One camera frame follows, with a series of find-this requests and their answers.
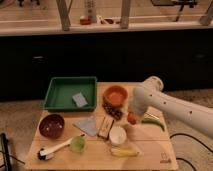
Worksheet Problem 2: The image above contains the red apple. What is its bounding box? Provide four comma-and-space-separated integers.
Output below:
127, 112, 136, 125

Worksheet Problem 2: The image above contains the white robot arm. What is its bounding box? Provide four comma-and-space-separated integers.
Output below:
129, 76, 213, 139

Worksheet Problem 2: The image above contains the orange bowl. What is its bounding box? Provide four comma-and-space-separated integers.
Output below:
103, 85, 128, 107

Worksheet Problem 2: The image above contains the dark purple bowl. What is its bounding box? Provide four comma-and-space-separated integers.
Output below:
39, 114, 65, 139

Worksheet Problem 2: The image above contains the metal fork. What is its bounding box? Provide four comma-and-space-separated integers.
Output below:
146, 113, 160, 120

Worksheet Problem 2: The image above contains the dark grape bunch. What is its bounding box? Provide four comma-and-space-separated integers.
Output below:
102, 103, 123, 120

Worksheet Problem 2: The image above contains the white cup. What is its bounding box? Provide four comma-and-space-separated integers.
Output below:
109, 126, 127, 146

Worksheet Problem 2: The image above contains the brown chocolate bar box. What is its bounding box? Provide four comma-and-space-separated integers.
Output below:
98, 116, 114, 139

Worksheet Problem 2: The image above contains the yellow banana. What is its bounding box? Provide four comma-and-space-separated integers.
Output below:
110, 148, 139, 157

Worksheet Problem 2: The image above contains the grey blue cloth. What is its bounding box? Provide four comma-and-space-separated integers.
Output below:
73, 116, 97, 136

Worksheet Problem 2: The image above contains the blue sponge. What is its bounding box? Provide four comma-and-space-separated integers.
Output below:
72, 93, 88, 107

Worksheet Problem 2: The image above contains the green plastic cup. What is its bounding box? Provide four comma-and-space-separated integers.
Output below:
70, 136, 85, 153

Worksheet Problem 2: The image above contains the green plastic tray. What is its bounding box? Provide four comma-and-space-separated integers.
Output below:
43, 76, 97, 112

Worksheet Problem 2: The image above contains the red object on shelf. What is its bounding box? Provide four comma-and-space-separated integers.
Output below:
79, 18, 92, 25

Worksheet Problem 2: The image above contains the white bottle on shelf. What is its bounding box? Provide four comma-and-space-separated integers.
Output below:
84, 0, 97, 23

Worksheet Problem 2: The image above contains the black stand at left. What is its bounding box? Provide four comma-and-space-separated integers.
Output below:
0, 133, 12, 171

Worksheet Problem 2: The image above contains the black cable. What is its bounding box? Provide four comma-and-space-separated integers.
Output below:
169, 132, 213, 171

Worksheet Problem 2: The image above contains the white handled brush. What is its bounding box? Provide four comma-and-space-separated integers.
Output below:
37, 137, 74, 160

